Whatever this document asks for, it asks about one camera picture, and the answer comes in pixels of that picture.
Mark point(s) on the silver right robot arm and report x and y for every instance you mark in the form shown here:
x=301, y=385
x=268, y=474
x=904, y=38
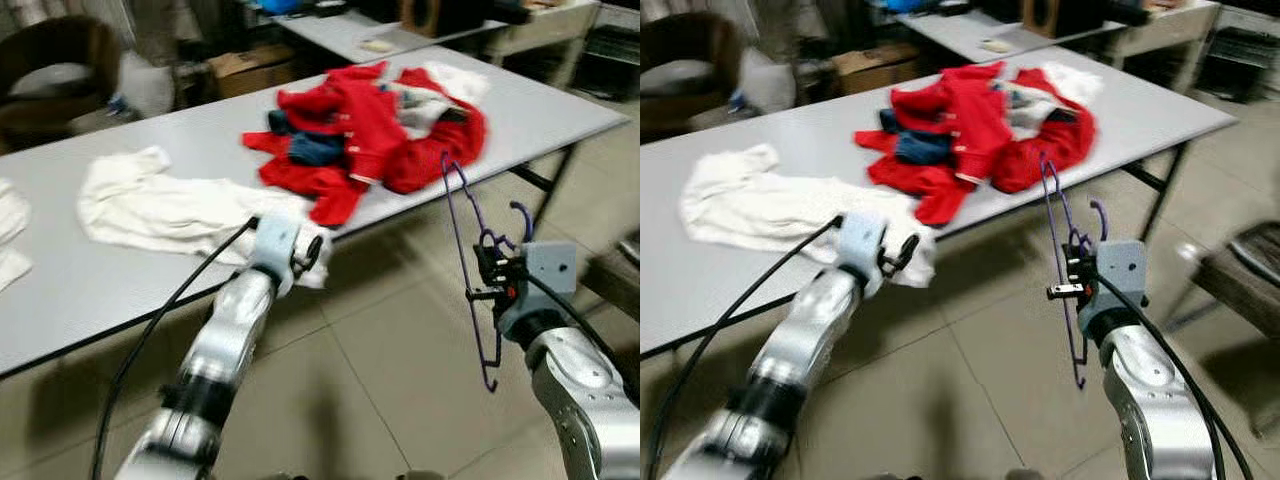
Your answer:
x=580, y=390
x=1150, y=390

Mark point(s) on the dark wooden bench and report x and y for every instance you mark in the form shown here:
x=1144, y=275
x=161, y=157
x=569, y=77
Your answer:
x=615, y=280
x=1240, y=275

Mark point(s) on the red jacket white trim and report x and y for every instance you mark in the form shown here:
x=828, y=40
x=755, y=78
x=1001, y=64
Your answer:
x=980, y=125
x=370, y=125

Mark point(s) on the brown cardboard box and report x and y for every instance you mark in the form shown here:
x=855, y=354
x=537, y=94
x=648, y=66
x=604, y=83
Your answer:
x=875, y=68
x=250, y=70

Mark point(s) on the small cream cloth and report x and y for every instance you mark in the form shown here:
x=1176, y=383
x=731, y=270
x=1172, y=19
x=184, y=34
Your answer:
x=997, y=45
x=375, y=45

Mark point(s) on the grey desk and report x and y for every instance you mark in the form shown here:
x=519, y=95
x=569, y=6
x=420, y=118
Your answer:
x=330, y=30
x=950, y=28

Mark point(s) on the white cloth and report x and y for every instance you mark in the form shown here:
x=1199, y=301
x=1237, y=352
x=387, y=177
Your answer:
x=10, y=225

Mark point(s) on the blue garment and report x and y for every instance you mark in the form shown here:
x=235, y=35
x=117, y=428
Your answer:
x=922, y=150
x=315, y=150

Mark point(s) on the white shirt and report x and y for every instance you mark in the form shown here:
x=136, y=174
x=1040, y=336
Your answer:
x=760, y=210
x=150, y=215

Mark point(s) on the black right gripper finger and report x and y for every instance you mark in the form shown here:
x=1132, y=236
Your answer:
x=1066, y=292
x=1074, y=252
x=488, y=258
x=485, y=293

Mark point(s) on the red garment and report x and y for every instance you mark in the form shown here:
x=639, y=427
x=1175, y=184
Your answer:
x=1050, y=155
x=440, y=155

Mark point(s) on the black crate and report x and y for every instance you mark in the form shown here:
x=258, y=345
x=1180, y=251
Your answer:
x=610, y=65
x=1240, y=60

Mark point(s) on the white plastic bag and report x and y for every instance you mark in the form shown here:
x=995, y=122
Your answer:
x=770, y=80
x=150, y=85

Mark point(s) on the grey chair cushion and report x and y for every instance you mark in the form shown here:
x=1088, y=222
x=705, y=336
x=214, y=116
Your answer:
x=50, y=80
x=675, y=78

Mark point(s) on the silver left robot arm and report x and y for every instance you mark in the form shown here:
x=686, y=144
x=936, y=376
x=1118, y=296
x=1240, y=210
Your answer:
x=815, y=340
x=225, y=340

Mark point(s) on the white grey garment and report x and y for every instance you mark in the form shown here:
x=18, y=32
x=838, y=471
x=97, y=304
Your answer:
x=1065, y=85
x=450, y=85

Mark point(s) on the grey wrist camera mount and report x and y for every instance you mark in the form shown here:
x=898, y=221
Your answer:
x=862, y=240
x=550, y=268
x=275, y=245
x=1122, y=268

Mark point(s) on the brown chair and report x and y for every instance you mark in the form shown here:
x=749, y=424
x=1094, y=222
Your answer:
x=60, y=40
x=690, y=35

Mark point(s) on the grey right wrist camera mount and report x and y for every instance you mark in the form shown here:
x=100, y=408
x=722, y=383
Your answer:
x=550, y=268
x=1122, y=268

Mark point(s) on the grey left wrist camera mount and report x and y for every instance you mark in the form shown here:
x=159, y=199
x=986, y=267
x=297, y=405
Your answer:
x=862, y=240
x=275, y=245

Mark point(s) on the grey table black legs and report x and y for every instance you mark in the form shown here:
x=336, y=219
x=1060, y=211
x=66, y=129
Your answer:
x=560, y=110
x=1170, y=110

